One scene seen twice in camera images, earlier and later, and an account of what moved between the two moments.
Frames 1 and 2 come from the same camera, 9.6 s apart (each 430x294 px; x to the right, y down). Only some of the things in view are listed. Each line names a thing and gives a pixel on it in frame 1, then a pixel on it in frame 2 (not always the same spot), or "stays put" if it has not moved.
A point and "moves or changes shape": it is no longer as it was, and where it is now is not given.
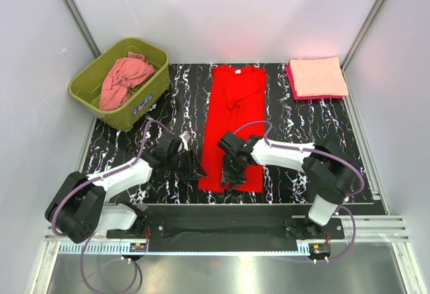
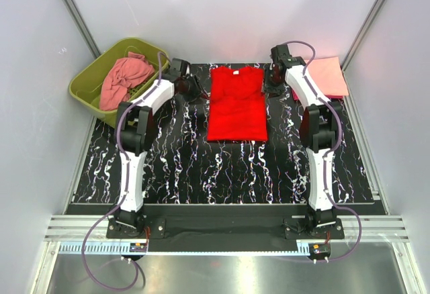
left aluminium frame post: [75, 13] stays put
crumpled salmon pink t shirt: [123, 74] stays put
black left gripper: [185, 164] → [195, 89]
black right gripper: [233, 172] → [271, 84]
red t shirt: [235, 103] moves or changes shape
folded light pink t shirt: [318, 77] stays put
